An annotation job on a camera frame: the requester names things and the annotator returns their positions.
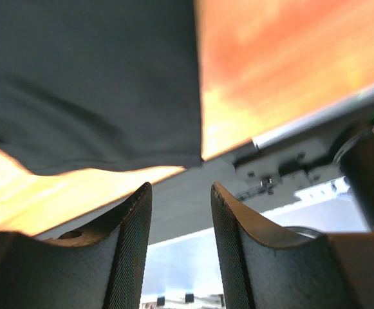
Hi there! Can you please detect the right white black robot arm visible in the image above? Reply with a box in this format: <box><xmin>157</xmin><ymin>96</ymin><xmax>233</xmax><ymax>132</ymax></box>
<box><xmin>0</xmin><ymin>127</ymin><xmax>374</xmax><ymax>308</ymax></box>

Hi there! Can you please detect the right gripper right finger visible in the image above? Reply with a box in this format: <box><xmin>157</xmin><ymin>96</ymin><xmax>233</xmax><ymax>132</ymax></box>
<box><xmin>210</xmin><ymin>183</ymin><xmax>374</xmax><ymax>308</ymax></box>

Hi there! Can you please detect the black t shirt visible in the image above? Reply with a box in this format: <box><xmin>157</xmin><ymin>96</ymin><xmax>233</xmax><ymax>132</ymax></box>
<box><xmin>0</xmin><ymin>1</ymin><xmax>202</xmax><ymax>176</ymax></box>

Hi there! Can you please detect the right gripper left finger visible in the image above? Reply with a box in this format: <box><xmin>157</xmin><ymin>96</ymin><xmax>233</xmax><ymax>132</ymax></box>
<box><xmin>0</xmin><ymin>183</ymin><xmax>152</xmax><ymax>308</ymax></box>

